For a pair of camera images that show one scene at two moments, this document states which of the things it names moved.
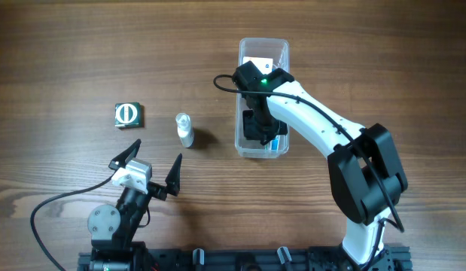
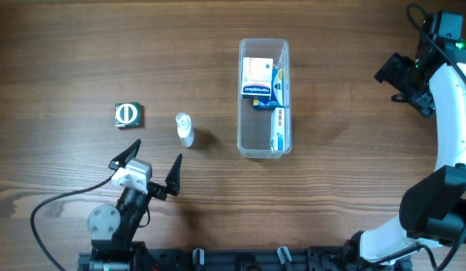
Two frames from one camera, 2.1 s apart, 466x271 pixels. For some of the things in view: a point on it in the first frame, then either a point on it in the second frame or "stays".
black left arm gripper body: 153,187 stays
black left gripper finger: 172,181 stays
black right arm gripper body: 260,128 to 400,76
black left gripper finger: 121,159 stays
